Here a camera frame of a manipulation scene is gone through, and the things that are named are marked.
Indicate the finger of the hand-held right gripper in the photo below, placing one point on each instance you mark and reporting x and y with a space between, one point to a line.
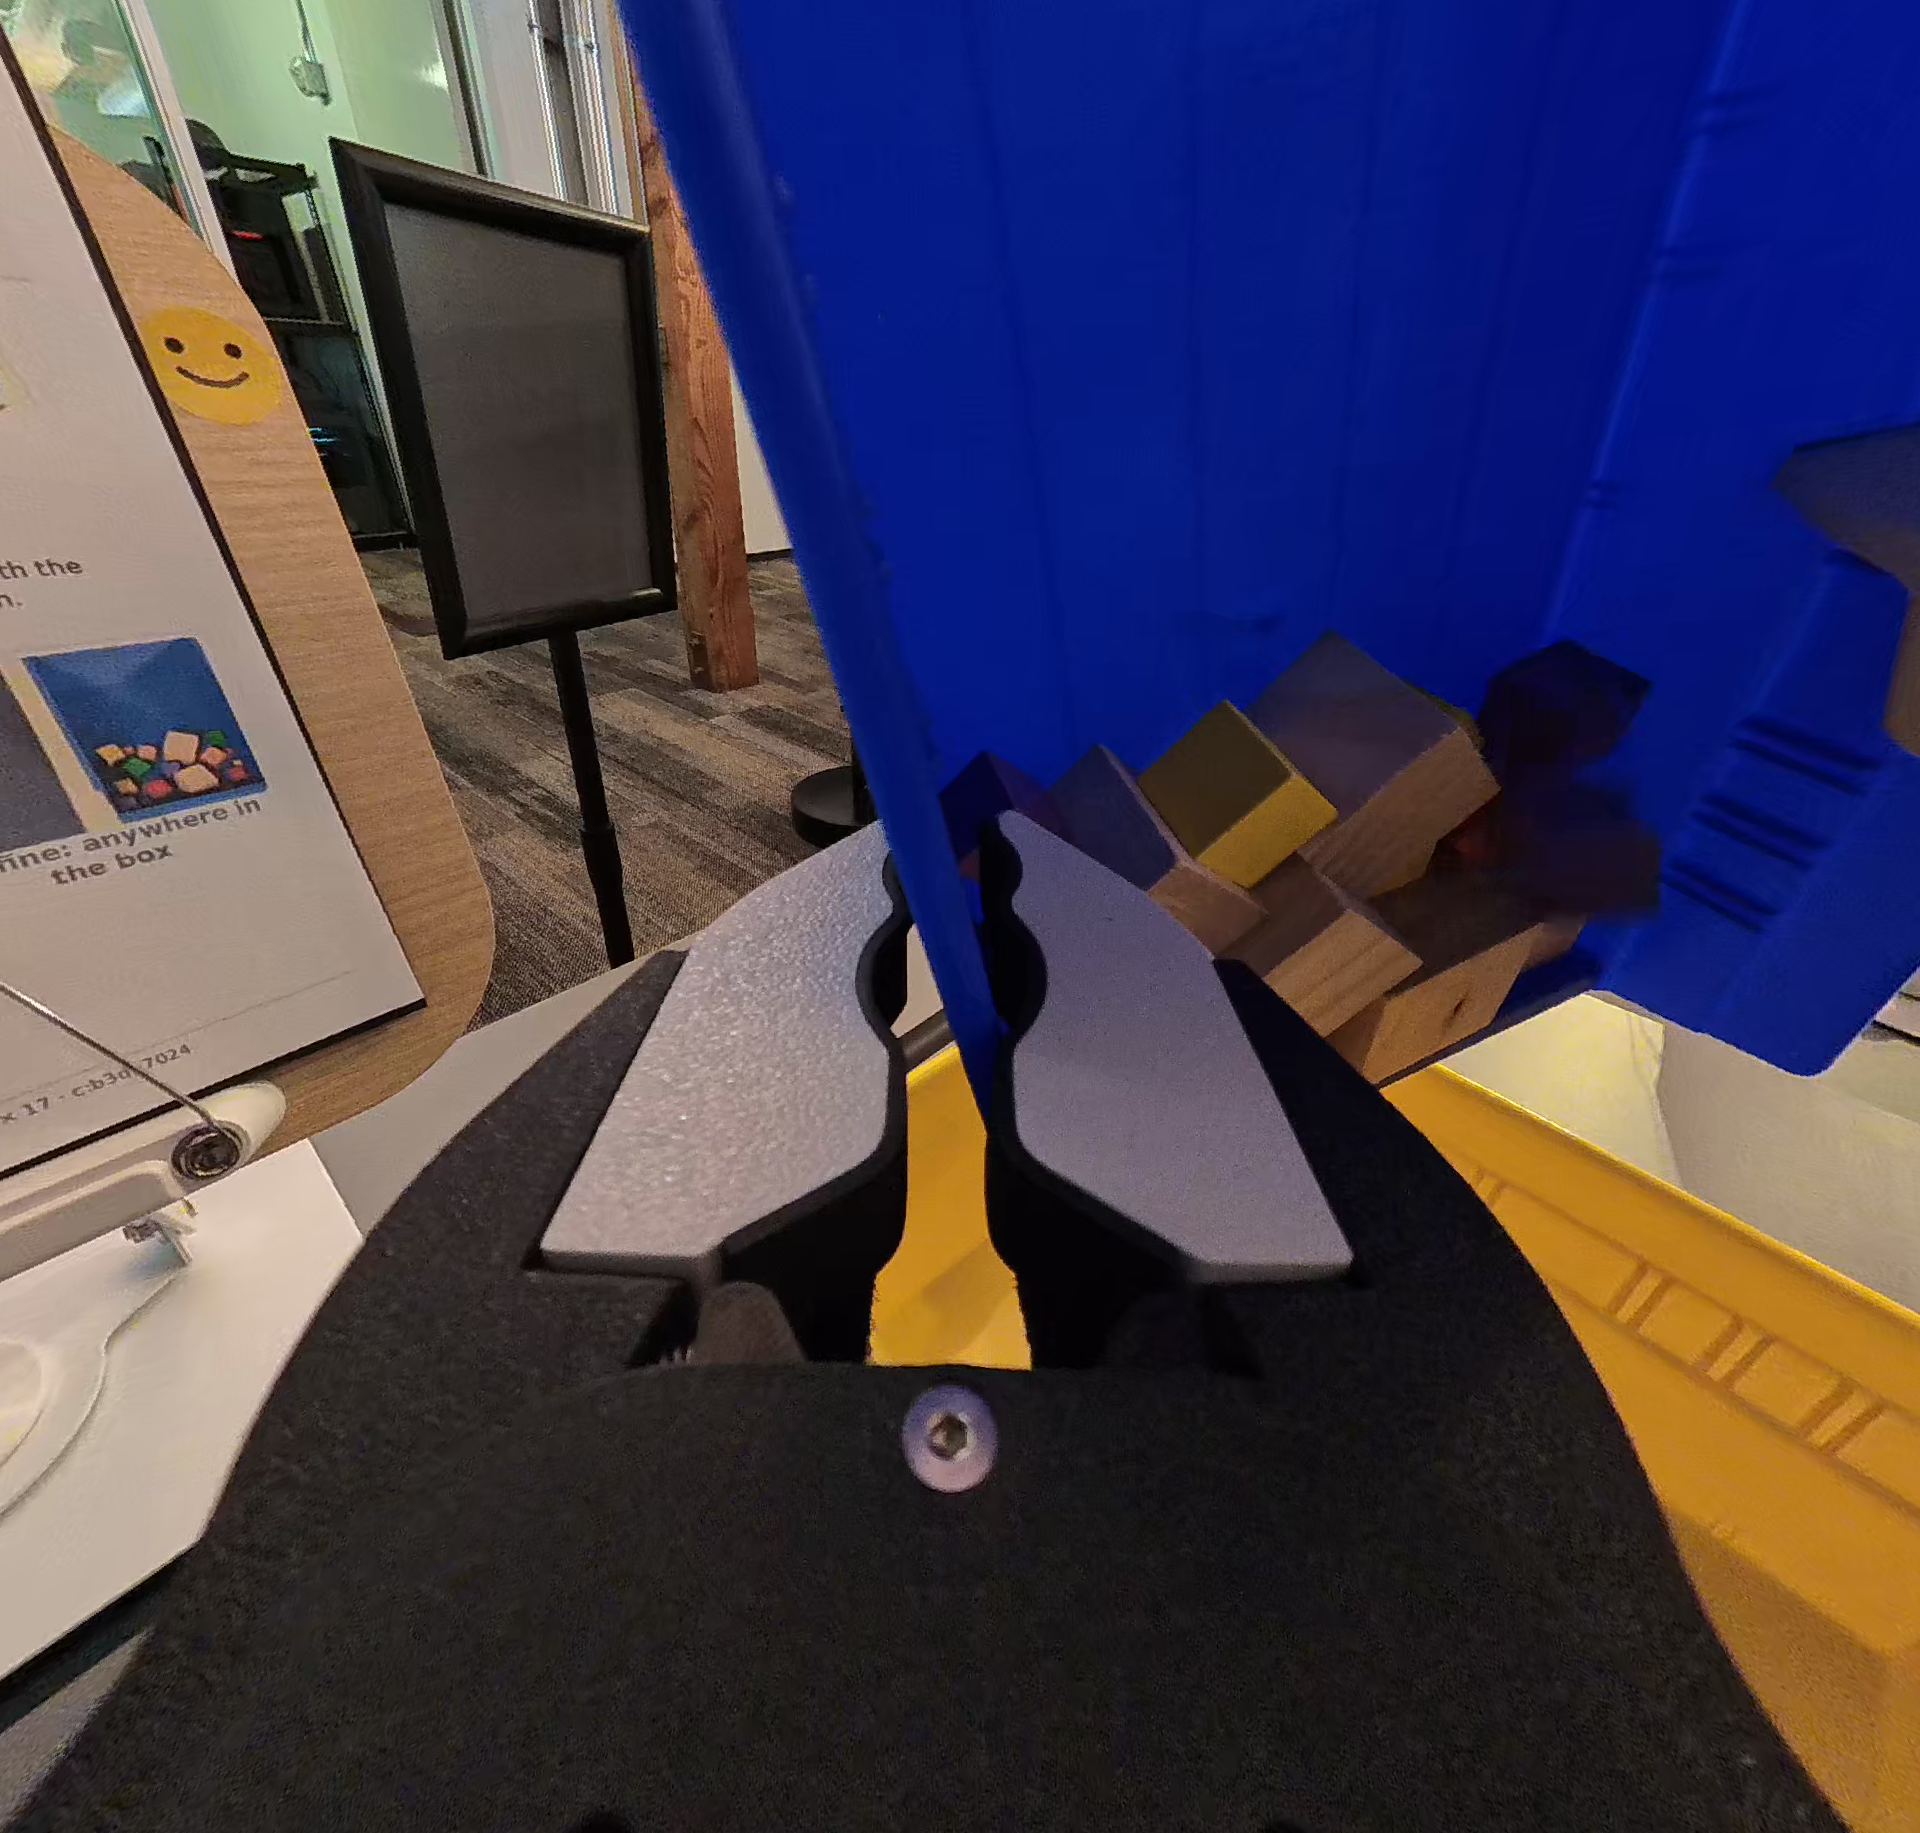
1875 499

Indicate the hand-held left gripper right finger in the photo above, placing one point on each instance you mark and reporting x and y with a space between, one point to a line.
1156 1099

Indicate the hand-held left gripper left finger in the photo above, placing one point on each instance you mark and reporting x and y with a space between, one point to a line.
721 1099

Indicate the pile of coloured wooden cubes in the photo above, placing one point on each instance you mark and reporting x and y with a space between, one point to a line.
1231 798

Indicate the yellow plastic box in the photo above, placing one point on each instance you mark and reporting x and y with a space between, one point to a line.
1725 1338

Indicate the blue plastic box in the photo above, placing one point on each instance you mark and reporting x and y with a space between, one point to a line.
1201 288

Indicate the black pole stand round base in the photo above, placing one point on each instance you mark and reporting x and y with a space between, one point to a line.
832 811

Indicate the instruction sign on stand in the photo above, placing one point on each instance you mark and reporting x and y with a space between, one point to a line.
361 664
195 1338

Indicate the printed instruction sheet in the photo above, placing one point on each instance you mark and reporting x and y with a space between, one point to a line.
151 664

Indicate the black framed sign stand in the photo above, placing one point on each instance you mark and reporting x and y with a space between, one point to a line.
517 408

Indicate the yellow smiley sticker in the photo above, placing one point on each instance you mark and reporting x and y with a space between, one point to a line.
212 368

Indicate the brown wooden post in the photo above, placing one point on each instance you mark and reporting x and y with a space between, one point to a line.
706 439

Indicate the metal wall junction box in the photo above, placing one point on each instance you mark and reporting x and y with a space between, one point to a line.
311 78

